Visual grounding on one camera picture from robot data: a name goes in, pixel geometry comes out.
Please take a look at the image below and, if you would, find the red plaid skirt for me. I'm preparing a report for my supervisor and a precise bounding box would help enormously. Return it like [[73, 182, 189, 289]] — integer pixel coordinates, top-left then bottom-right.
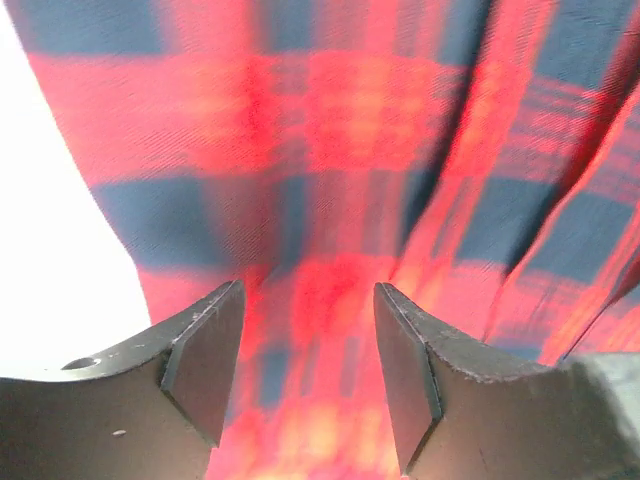
[[7, 1, 639, 479]]

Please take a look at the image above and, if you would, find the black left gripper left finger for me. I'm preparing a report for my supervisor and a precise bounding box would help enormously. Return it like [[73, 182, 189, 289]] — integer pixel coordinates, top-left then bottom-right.
[[1, 280, 245, 480]]

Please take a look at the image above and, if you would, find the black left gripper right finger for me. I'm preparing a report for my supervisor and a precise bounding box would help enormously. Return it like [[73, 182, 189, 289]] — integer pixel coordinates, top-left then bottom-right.
[[374, 283, 639, 480]]

